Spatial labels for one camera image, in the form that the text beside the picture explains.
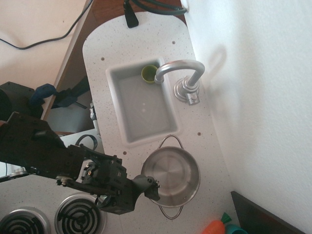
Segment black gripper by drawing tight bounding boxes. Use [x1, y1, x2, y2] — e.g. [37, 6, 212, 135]
[81, 155, 160, 215]

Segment stainless steel pot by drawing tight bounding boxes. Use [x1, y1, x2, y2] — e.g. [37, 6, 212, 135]
[141, 134, 201, 220]

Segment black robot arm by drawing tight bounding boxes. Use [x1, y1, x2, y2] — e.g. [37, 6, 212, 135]
[0, 112, 160, 215]

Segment right stove burner coil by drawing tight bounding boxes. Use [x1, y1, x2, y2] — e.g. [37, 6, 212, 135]
[54, 193, 107, 234]

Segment stove burner coil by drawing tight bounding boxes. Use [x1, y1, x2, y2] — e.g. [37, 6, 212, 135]
[0, 207, 51, 234]
[54, 193, 107, 234]

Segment grey toy sink basin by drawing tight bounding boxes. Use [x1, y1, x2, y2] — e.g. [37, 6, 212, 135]
[106, 57, 182, 147]

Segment orange toy carrot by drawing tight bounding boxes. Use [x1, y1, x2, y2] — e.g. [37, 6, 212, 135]
[201, 213, 232, 234]

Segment teal plastic toy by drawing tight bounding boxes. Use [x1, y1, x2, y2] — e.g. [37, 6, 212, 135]
[225, 224, 248, 234]

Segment silver oven knob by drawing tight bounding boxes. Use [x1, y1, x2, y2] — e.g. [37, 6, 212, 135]
[90, 102, 98, 129]

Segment silver toy faucet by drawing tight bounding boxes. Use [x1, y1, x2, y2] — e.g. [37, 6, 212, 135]
[154, 59, 205, 105]

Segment green plastic cup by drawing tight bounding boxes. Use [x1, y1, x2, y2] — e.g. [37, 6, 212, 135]
[141, 65, 157, 84]

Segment left stove burner coil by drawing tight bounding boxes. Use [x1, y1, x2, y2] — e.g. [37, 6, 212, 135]
[0, 207, 51, 234]

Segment blue cloth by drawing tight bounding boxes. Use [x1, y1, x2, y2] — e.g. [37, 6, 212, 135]
[29, 83, 57, 106]

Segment black clamp on counter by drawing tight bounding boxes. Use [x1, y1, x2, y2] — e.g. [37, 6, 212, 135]
[123, 0, 139, 28]

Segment black cable loop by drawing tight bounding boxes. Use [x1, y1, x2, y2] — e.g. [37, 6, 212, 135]
[75, 134, 98, 149]

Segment dark board at wall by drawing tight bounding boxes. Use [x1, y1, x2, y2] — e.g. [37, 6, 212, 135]
[231, 191, 311, 234]

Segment black cable on floor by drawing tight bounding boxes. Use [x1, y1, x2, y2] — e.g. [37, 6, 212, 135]
[0, 0, 94, 50]

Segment dark green hose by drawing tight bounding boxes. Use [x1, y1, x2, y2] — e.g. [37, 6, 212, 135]
[133, 0, 188, 16]

